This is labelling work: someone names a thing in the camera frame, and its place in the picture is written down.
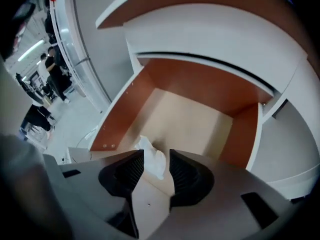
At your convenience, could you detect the white drawer with brown sides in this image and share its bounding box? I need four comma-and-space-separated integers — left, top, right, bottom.
88, 51, 276, 225

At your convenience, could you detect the white cabinet with brown top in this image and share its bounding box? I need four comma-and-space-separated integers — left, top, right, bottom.
95, 0, 320, 202

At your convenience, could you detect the person's grey clothing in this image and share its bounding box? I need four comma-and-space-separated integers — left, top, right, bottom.
0, 56, 74, 240

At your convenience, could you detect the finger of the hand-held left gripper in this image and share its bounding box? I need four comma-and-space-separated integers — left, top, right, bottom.
139, 148, 296, 240
43, 148, 145, 240

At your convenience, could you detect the long ceiling light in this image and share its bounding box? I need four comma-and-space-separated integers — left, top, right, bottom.
16, 38, 46, 63

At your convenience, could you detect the white tissue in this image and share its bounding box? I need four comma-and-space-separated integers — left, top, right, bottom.
134, 135, 168, 181

